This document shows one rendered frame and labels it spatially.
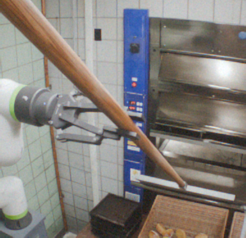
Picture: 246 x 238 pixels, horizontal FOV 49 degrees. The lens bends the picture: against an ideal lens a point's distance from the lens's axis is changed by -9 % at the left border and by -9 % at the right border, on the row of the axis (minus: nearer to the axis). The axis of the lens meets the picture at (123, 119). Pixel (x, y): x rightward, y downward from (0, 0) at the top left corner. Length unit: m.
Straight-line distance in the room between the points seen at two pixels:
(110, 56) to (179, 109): 0.56
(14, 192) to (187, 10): 1.34
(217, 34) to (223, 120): 0.52
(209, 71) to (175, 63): 0.21
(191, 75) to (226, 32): 0.34
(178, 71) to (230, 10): 0.50
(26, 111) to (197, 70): 1.29
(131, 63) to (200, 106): 0.51
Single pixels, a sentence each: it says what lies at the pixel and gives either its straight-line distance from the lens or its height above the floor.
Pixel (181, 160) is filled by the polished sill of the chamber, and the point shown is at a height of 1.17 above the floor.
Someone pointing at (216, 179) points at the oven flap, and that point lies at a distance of 2.07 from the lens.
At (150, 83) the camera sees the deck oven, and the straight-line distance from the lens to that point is 1.88.
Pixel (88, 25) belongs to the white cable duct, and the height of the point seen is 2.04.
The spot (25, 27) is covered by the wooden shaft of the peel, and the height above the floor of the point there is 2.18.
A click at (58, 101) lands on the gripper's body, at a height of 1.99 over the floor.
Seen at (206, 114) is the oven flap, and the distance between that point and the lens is 1.84.
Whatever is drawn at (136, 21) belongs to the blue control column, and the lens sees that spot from 1.81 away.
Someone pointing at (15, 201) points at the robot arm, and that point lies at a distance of 1.38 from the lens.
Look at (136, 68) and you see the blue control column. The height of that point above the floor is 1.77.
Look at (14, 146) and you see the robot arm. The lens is 0.77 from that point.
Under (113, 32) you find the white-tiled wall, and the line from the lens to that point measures 1.92.
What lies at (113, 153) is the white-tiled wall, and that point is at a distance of 2.20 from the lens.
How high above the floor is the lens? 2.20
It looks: 23 degrees down
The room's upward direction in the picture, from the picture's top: straight up
